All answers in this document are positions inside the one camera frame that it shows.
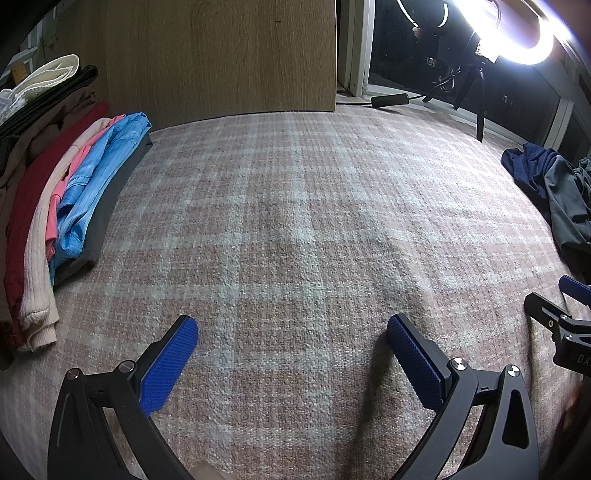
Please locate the navy blue garment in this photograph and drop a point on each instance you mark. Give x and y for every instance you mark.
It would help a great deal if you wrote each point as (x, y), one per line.
(526, 166)

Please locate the pink folded garment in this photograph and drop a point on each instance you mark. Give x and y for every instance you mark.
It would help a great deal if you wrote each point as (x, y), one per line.
(69, 170)

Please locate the white knit garment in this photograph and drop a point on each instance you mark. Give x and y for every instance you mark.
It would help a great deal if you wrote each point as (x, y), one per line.
(46, 76)

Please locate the beige ribbed garment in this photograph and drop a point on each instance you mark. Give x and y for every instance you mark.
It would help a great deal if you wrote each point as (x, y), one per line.
(37, 258)

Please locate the black folded garment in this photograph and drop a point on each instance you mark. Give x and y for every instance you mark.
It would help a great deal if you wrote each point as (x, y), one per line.
(69, 90)

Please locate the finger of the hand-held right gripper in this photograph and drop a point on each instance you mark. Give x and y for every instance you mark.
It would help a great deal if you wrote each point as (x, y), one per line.
(575, 287)
(538, 307)

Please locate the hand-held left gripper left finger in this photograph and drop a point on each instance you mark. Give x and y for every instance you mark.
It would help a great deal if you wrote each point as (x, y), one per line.
(168, 364)

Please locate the dark grey garment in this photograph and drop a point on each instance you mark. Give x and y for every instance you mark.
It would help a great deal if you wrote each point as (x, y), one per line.
(565, 207)

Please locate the brown folded garment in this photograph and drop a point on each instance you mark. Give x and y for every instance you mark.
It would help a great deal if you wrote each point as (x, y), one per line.
(51, 120)

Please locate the red folded garment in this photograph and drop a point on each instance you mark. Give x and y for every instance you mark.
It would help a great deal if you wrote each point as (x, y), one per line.
(41, 175)

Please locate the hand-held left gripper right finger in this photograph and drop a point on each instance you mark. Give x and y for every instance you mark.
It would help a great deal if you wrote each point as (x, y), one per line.
(415, 364)

